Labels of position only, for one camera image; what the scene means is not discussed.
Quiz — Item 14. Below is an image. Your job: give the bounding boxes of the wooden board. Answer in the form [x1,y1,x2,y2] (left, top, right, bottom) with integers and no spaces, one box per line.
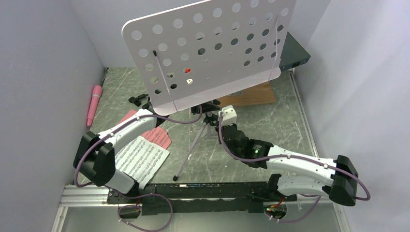
[219,82,277,107]

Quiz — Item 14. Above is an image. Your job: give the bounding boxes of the white sheet music page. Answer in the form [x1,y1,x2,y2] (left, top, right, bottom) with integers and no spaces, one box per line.
[116,136,170,189]

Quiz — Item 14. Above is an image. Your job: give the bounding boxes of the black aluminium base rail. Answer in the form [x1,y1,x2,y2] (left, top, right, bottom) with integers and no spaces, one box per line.
[59,182,340,216]

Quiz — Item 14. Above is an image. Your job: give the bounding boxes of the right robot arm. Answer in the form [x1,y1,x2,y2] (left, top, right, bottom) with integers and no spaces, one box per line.
[210,111,360,206]

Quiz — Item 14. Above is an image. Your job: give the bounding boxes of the dark teal rack unit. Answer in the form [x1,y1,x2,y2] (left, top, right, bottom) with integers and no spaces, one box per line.
[279,32,311,72]

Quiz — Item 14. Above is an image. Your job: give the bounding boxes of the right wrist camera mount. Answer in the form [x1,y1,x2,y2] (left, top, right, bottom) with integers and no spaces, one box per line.
[218,105,237,126]

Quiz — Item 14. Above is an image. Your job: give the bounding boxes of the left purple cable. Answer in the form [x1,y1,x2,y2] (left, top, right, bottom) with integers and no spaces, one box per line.
[73,105,203,188]

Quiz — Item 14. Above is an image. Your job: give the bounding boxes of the black microphone desk stand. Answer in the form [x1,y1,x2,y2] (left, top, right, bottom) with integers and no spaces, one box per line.
[128,94,149,107]

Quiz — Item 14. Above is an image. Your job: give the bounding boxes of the lilac perforated music stand desk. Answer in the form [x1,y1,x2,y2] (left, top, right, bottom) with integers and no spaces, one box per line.
[122,0,296,116]

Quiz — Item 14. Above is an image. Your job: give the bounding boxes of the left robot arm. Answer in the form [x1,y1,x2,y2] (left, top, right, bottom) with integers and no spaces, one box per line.
[73,103,177,203]

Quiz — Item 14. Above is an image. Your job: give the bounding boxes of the pink sheet music page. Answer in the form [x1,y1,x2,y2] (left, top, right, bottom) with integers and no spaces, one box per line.
[117,110,172,149]

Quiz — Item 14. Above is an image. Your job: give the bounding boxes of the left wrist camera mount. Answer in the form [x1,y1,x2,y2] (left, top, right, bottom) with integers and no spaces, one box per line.
[183,68,193,85]

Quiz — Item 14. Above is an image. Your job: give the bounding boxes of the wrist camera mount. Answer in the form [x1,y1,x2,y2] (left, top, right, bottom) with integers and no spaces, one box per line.
[218,105,237,126]
[183,68,193,85]

